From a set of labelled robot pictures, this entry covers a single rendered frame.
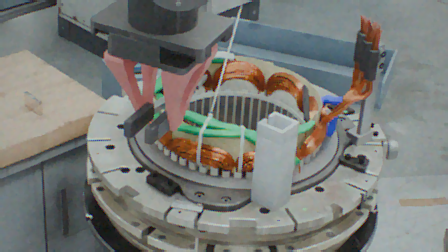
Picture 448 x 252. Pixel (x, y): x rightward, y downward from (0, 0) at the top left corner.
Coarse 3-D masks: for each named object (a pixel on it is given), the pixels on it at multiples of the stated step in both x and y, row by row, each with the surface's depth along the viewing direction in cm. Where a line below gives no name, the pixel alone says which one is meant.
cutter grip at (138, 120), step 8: (144, 104) 74; (152, 104) 74; (136, 112) 73; (144, 112) 73; (152, 112) 75; (128, 120) 72; (136, 120) 72; (144, 120) 74; (128, 128) 72; (136, 128) 73; (128, 136) 72
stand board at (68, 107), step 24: (0, 72) 109; (24, 72) 109; (48, 72) 110; (0, 96) 104; (24, 96) 104; (48, 96) 104; (72, 96) 105; (96, 96) 105; (0, 120) 99; (24, 120) 99; (48, 120) 100; (72, 120) 100; (0, 144) 95; (24, 144) 96; (48, 144) 98; (0, 168) 95
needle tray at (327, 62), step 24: (240, 24) 128; (264, 24) 126; (240, 48) 128; (264, 48) 128; (288, 48) 127; (312, 48) 125; (336, 48) 124; (384, 48) 122; (312, 72) 116; (336, 72) 115; (360, 72) 124; (384, 72) 124; (384, 96) 117
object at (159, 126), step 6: (162, 114) 73; (156, 120) 72; (162, 120) 72; (150, 126) 71; (156, 126) 71; (162, 126) 72; (168, 126) 74; (144, 132) 71; (150, 132) 71; (156, 132) 72; (162, 132) 73; (144, 138) 72; (150, 138) 71; (156, 138) 72; (150, 144) 72
